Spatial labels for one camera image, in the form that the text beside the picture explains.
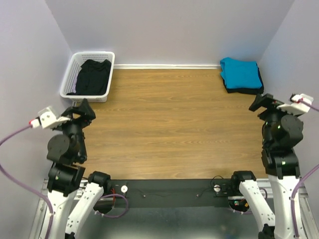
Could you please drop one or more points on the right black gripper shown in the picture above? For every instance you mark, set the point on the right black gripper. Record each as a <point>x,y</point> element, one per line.
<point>266,99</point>

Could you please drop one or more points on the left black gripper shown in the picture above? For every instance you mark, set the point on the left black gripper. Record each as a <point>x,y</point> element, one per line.
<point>84,109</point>

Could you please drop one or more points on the blue t-shirt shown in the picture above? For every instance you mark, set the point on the blue t-shirt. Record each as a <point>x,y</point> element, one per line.
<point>238,74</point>

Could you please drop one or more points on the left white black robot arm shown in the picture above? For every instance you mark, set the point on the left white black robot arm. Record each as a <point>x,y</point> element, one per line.
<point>67,151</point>

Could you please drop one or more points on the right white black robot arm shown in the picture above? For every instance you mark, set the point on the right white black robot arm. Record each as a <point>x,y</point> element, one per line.
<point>282,130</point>

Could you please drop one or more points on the folded black t-shirt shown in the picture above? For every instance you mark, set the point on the folded black t-shirt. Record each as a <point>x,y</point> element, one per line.
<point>247,91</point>

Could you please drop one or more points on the black t-shirt in basket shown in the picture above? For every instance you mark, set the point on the black t-shirt in basket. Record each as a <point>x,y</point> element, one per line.
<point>92,80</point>

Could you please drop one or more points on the white plastic laundry basket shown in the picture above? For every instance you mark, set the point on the white plastic laundry basket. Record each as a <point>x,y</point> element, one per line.
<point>70,77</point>

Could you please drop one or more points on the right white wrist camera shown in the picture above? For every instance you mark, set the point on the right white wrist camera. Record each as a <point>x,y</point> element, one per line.
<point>299,105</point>

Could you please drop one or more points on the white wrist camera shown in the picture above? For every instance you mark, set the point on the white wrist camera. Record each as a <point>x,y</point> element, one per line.
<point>48,119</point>
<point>299,105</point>

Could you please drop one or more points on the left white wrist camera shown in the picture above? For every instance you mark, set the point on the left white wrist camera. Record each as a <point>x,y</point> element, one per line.
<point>48,119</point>

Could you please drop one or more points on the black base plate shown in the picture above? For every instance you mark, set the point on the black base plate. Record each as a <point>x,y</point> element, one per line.
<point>175,193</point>

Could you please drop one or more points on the aluminium frame rail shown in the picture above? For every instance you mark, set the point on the aluminium frame rail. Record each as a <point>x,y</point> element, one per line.
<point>110,200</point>

